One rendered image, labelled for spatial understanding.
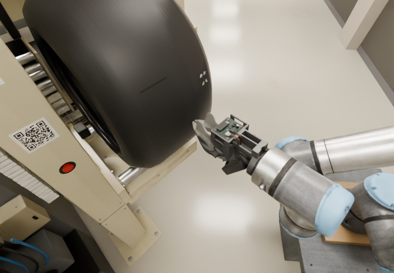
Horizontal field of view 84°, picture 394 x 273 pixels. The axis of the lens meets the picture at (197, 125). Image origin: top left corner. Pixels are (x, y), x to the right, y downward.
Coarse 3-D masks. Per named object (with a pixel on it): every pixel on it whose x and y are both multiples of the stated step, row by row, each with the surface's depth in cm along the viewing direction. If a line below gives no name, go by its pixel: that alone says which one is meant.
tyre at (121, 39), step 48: (48, 0) 42; (96, 0) 43; (144, 0) 46; (48, 48) 67; (96, 48) 41; (144, 48) 44; (192, 48) 51; (96, 96) 44; (144, 96) 45; (192, 96) 54; (144, 144) 51
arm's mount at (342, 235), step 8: (344, 184) 104; (352, 184) 103; (336, 232) 92; (344, 232) 92; (352, 232) 92; (328, 240) 90; (336, 240) 90; (344, 240) 90; (352, 240) 90; (360, 240) 90; (368, 240) 90
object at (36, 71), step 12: (12, 48) 82; (24, 48) 84; (24, 60) 76; (36, 60) 85; (36, 72) 82; (48, 72) 82; (36, 84) 83; (48, 84) 85; (48, 96) 90; (60, 96) 91; (60, 108) 95; (72, 108) 98
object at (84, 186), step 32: (0, 64) 39; (0, 96) 42; (32, 96) 46; (0, 128) 45; (64, 128) 56; (32, 160) 54; (64, 160) 61; (64, 192) 69; (96, 192) 80; (128, 224) 117
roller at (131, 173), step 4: (128, 168) 80; (132, 168) 79; (136, 168) 79; (140, 168) 79; (144, 168) 80; (124, 172) 78; (128, 172) 78; (132, 172) 78; (136, 172) 78; (140, 172) 80; (120, 176) 77; (124, 176) 77; (128, 176) 77; (132, 176) 78; (136, 176) 79; (124, 180) 76; (128, 180) 77; (132, 180) 79; (124, 184) 76
